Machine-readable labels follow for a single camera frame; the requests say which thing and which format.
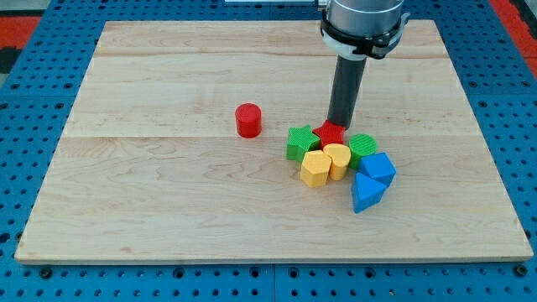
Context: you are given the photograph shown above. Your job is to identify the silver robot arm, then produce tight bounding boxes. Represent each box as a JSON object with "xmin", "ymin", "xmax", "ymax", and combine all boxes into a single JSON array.
[{"xmin": 326, "ymin": 0, "xmax": 404, "ymax": 36}]

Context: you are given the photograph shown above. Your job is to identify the yellow hexagon block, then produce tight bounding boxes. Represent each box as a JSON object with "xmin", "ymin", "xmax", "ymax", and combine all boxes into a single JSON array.
[{"xmin": 300, "ymin": 150, "xmax": 331, "ymax": 188}]

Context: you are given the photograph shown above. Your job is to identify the green star block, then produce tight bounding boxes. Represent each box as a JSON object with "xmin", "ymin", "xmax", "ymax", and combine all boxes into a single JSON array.
[{"xmin": 286, "ymin": 125, "xmax": 321, "ymax": 162}]

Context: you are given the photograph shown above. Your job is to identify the red cylinder block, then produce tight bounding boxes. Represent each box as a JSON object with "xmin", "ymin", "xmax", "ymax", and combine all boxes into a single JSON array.
[{"xmin": 235, "ymin": 103, "xmax": 262, "ymax": 138}]

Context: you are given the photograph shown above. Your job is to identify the red star block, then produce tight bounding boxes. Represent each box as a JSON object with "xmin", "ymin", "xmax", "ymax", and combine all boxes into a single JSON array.
[{"xmin": 312, "ymin": 120, "xmax": 346, "ymax": 149}]

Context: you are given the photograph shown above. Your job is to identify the yellow heart block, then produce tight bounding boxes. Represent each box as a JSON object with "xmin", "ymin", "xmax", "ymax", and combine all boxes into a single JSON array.
[{"xmin": 323, "ymin": 143, "xmax": 351, "ymax": 180}]

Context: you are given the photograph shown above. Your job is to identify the light wooden board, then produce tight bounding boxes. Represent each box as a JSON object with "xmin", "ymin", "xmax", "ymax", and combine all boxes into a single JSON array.
[{"xmin": 15, "ymin": 20, "xmax": 533, "ymax": 265}]

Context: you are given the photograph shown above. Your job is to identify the green cylinder block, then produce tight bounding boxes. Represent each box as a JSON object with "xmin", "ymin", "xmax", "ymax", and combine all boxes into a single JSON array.
[{"xmin": 348, "ymin": 133, "xmax": 378, "ymax": 169}]

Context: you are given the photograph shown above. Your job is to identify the blue triangle block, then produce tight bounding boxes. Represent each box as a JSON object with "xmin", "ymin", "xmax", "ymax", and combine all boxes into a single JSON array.
[{"xmin": 351, "ymin": 172, "xmax": 387, "ymax": 213}]

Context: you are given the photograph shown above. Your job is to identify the blue cube block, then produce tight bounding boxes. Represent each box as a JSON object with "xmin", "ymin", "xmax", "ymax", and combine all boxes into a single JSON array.
[{"xmin": 358, "ymin": 153, "xmax": 397, "ymax": 186}]

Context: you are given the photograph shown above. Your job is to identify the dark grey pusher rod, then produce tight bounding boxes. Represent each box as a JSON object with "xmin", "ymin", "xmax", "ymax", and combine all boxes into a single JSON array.
[{"xmin": 327, "ymin": 56, "xmax": 367, "ymax": 129}]

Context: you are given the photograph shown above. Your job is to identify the black cable clamp ring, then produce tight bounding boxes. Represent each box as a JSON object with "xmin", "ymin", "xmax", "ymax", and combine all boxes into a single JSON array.
[{"xmin": 320, "ymin": 11, "xmax": 411, "ymax": 62}]

